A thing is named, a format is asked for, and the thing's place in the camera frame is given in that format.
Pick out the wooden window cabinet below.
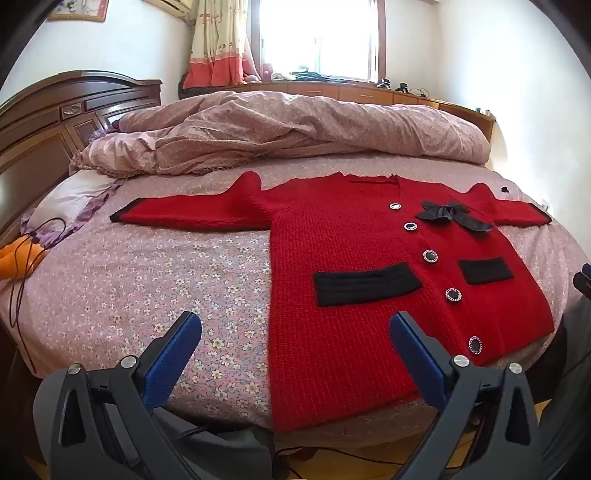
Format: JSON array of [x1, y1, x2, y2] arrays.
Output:
[[178, 76, 497, 144]]

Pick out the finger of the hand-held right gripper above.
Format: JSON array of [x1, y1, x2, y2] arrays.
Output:
[[573, 263, 591, 301]]

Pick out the red knitted cardigan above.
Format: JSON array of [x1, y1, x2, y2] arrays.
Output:
[[110, 171, 555, 435]]

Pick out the dark wooden headboard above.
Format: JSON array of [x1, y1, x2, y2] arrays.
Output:
[[0, 70, 163, 241]]

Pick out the framed wall picture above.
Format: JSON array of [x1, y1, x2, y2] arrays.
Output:
[[48, 0, 108, 22]]

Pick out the wall air conditioner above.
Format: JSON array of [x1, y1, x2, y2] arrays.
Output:
[[143, 0, 195, 19]]

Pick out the thin black cable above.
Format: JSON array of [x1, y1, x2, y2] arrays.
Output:
[[7, 217, 65, 374]]

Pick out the bright window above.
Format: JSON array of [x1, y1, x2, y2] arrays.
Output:
[[259, 0, 386, 84]]

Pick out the pink floral duvet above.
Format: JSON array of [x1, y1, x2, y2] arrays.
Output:
[[69, 90, 491, 178]]

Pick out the person's grey pants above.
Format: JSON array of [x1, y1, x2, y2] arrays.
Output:
[[161, 406, 278, 480]]

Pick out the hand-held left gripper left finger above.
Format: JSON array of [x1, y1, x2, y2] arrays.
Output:
[[32, 311, 204, 480]]

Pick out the bed with floral sheet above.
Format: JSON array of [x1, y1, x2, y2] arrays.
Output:
[[0, 152, 591, 457]]

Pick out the cream and red curtain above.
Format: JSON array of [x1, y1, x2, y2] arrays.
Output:
[[182, 0, 259, 88]]

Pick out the orange plush toy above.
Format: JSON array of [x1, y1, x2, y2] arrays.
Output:
[[0, 235, 47, 281]]

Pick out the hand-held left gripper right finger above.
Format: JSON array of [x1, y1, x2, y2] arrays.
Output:
[[389, 311, 555, 480]]

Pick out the white and purple pillow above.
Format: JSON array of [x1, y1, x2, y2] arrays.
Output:
[[21, 173, 123, 250]]

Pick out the pile of clothes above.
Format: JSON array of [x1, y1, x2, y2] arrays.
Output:
[[272, 67, 370, 84]]

